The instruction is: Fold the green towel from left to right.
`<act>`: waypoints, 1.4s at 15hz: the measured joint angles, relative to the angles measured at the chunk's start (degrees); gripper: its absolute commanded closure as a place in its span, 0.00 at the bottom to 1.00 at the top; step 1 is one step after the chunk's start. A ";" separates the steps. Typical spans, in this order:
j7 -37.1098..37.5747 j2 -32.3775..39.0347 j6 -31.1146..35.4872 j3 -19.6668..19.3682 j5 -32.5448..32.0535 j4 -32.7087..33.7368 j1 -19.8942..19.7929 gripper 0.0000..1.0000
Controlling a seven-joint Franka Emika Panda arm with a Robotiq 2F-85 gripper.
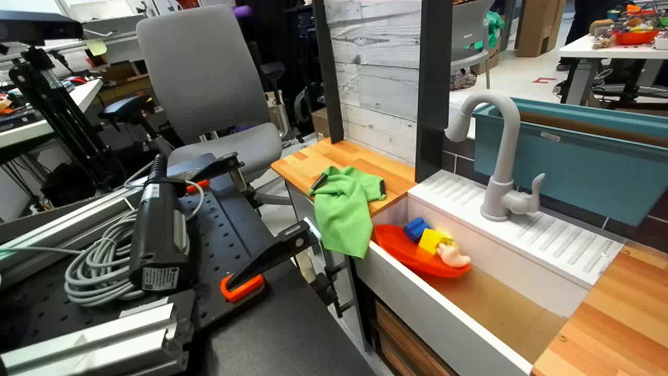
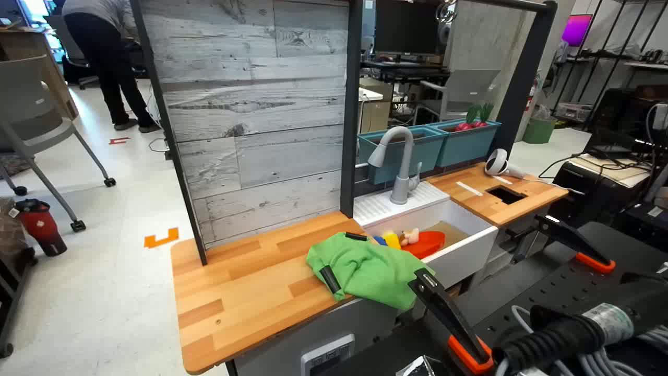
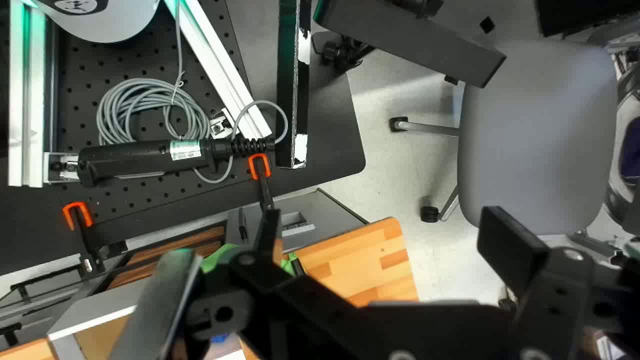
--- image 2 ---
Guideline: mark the grey faucet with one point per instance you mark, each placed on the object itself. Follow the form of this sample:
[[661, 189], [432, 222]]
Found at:
[[400, 183]]

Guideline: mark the wooden board with cutout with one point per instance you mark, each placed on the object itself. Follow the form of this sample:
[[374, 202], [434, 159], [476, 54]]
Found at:
[[480, 198]]

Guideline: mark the green bucket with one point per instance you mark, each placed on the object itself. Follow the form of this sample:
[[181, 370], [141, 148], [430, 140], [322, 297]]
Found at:
[[538, 130]]

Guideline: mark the red-orange bowl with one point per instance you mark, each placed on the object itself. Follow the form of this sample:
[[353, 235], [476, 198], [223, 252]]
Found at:
[[428, 243]]

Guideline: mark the black frame post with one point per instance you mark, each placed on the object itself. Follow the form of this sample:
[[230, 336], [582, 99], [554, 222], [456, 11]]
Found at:
[[168, 132], [349, 105], [525, 76]]

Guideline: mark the grey wood-print backdrop panel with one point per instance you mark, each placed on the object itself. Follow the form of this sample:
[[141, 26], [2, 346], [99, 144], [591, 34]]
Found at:
[[256, 112]]

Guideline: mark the person in dark trousers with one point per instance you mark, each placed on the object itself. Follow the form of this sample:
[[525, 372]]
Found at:
[[105, 49]]

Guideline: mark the white sink basin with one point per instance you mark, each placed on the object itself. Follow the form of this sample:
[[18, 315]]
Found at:
[[468, 252]]

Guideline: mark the yellow toy piece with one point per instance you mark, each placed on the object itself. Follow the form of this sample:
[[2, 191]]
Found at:
[[391, 239]]

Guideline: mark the white round tape roll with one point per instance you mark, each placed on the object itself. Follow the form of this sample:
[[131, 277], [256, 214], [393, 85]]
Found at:
[[494, 161]]

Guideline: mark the white stick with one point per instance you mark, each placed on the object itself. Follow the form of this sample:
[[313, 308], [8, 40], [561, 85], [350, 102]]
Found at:
[[469, 189]]

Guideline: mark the purple lit monitor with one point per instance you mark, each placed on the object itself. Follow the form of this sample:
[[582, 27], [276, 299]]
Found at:
[[576, 30]]

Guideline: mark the wooden kitchen countertop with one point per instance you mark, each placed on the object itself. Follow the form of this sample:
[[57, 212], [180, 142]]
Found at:
[[242, 292]]

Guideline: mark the green towel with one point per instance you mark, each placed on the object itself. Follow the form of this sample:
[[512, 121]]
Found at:
[[371, 271]]

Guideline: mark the grey office chair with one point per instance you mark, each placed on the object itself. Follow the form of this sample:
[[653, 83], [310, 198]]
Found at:
[[34, 118]]

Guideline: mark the red bottle with black cap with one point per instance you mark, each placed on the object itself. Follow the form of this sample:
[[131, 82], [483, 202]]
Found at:
[[39, 225]]

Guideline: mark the pink toy piece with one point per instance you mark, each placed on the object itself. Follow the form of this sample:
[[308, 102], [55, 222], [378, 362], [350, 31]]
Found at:
[[411, 235]]

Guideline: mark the teal plastic bin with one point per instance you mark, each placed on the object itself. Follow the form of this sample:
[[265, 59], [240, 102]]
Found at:
[[468, 144], [418, 148]]

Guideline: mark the red floor tape mark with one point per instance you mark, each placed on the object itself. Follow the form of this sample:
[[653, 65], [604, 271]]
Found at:
[[119, 140]]

